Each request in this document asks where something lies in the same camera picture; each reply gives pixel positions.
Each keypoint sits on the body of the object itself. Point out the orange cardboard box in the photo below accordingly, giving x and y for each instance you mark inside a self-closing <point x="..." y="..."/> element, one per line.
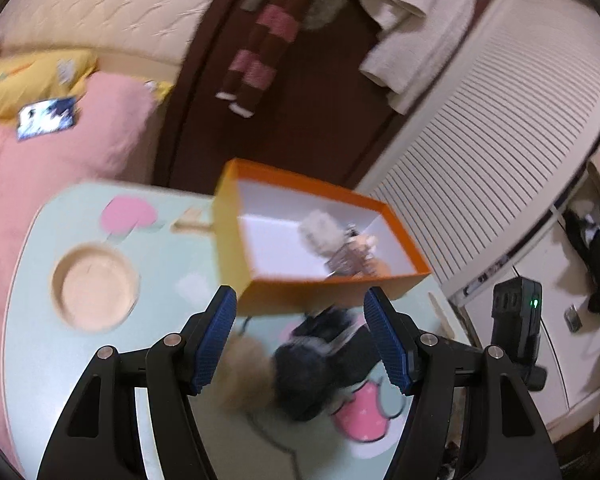
<point x="257" y="212"/>

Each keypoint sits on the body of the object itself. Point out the black lace-trimmed cloth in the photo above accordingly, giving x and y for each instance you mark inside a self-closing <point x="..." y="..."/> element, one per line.
<point x="327" y="352"/>

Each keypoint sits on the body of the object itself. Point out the white cabinet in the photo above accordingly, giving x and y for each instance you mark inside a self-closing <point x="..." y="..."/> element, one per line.
<point x="570" y="333"/>

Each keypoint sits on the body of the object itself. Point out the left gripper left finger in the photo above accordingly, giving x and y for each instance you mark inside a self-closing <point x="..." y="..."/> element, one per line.
<point x="96" y="435"/>

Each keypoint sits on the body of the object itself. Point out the yellow pillow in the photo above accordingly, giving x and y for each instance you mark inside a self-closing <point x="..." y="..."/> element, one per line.
<point x="34" y="77"/>

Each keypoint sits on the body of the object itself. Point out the cream tufted headboard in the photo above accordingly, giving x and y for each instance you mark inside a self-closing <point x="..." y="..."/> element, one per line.
<point x="160" y="30"/>

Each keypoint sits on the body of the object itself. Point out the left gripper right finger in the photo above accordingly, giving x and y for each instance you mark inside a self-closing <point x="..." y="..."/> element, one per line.
<point x="504" y="436"/>

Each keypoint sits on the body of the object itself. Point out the dark brown wooden door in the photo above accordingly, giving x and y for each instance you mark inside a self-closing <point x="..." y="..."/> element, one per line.
<point x="321" y="117"/>

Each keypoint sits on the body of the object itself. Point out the beige plush toy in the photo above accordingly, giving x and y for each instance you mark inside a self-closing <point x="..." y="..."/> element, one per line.
<point x="361" y="258"/>

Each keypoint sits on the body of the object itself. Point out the white knit sweater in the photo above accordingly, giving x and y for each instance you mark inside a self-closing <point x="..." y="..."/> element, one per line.
<point x="417" y="38"/>

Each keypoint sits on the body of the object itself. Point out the maroon pink striped scarf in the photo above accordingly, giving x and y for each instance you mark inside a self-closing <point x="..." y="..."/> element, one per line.
<point x="254" y="66"/>

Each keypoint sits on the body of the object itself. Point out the smartphone on bed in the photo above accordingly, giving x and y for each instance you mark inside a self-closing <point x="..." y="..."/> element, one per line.
<point x="46" y="117"/>

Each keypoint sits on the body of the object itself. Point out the pink duvet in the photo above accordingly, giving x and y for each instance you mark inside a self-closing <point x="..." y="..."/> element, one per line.
<point x="112" y="139"/>

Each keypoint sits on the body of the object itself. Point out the beige fur pompom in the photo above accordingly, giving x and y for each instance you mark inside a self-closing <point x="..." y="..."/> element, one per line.
<point x="244" y="378"/>

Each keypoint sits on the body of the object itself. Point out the white louvred closet door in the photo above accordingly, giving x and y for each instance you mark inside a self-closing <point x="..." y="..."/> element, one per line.
<point x="502" y="135"/>

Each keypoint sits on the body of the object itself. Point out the small figurine cluster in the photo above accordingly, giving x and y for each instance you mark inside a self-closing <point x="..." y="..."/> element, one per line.
<point x="325" y="237"/>

